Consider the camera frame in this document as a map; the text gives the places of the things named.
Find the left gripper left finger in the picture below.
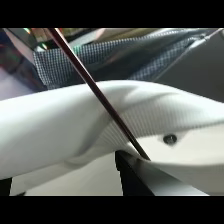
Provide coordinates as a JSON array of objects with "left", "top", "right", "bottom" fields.
[{"left": 0, "top": 177, "right": 13, "bottom": 197}]

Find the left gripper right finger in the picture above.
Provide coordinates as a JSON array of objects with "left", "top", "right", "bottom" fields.
[{"left": 114, "top": 150, "right": 208, "bottom": 197}]

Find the white checked shirt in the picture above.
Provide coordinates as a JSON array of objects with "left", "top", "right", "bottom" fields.
[{"left": 0, "top": 28, "right": 224, "bottom": 197}]

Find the brown clothes hanger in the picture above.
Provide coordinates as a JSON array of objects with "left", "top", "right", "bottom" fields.
[{"left": 44, "top": 28, "right": 152, "bottom": 162}]

